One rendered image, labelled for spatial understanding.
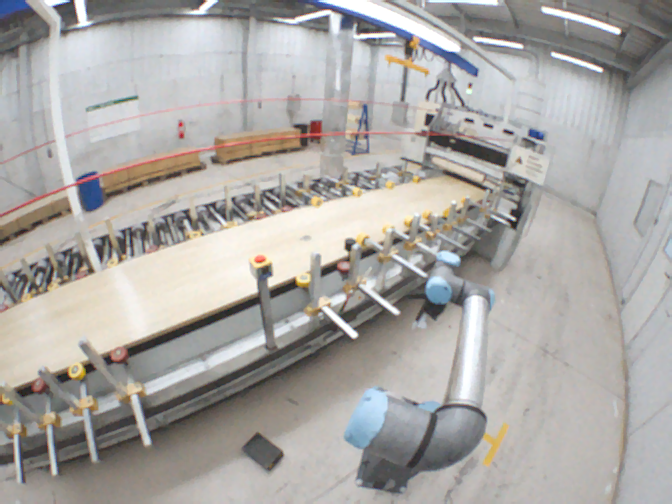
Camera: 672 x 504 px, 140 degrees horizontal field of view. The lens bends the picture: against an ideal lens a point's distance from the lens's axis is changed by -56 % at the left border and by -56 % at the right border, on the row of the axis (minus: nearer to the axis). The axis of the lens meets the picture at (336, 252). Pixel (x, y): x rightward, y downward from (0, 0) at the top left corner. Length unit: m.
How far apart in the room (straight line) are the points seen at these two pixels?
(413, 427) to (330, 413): 1.50
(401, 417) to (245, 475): 1.48
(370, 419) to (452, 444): 0.15
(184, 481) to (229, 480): 0.30
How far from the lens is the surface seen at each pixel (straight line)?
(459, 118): 4.07
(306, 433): 1.91
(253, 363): 1.36
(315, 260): 1.17
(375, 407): 0.49
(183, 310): 1.38
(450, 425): 0.52
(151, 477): 2.08
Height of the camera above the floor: 1.81
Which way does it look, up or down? 33 degrees down
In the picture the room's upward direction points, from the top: 5 degrees clockwise
